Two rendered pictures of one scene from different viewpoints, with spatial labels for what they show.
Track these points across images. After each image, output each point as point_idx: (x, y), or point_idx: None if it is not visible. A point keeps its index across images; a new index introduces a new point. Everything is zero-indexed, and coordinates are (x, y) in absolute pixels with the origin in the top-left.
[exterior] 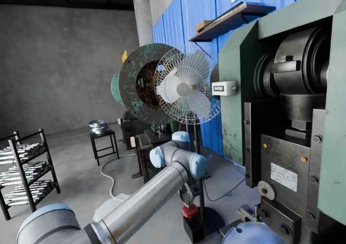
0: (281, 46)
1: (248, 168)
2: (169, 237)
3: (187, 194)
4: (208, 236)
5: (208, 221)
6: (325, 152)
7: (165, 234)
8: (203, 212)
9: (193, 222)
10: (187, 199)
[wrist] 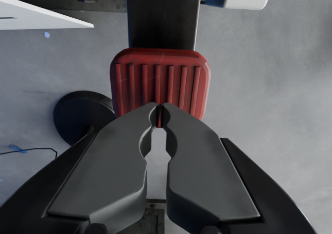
0: None
1: None
2: (157, 130)
3: (181, 186)
4: None
5: (82, 122)
6: None
7: (160, 136)
8: (82, 137)
9: (161, 46)
10: (183, 138)
